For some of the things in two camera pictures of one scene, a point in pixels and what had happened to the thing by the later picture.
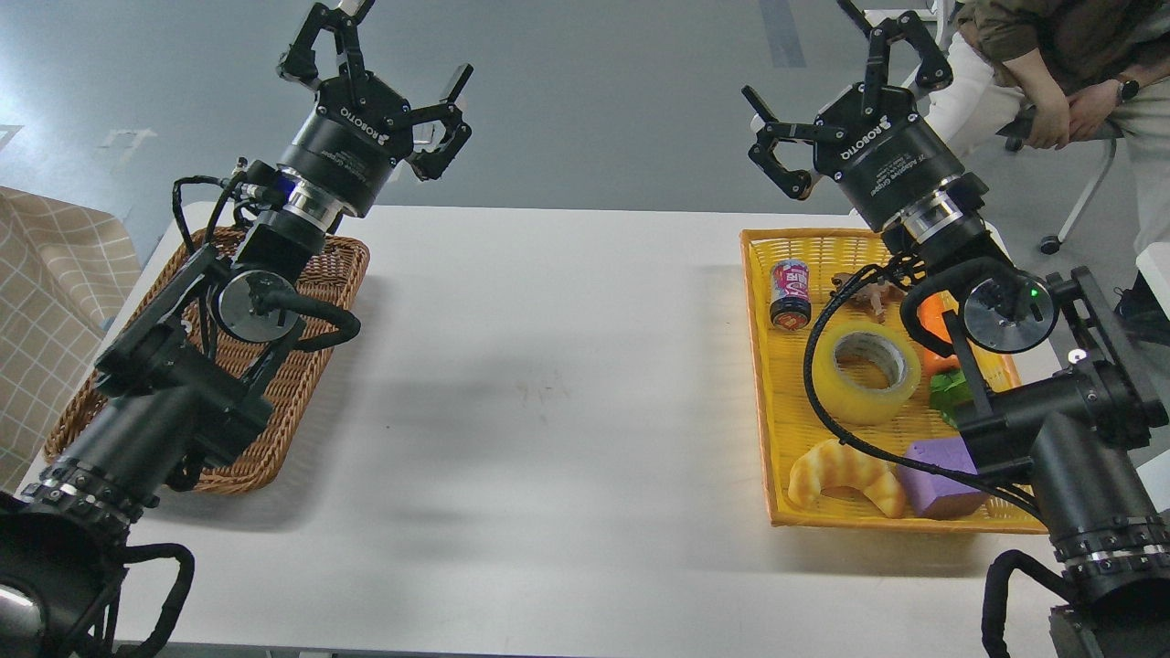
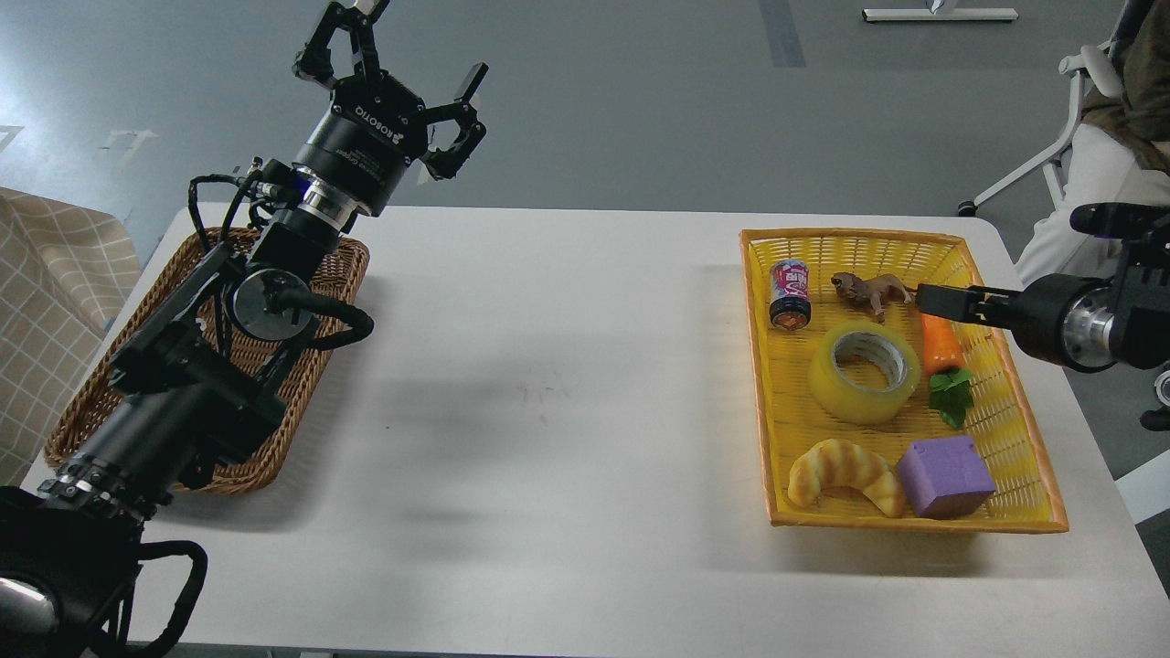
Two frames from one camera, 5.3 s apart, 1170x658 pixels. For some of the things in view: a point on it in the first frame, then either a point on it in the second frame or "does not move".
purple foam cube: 937,496 does not move
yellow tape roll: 854,406 does not move
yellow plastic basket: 858,419 does not move
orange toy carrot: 944,391 does not move
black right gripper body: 883,152 -> 1068,319
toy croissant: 833,464 does not move
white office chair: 1015,132 -> 1102,65
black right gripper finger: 794,183 -> 954,300
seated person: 1078,70 -> 1122,157
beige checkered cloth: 66,266 does not move
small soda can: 791,306 does not move
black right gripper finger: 933,73 -> 968,315
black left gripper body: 356,132 does not move
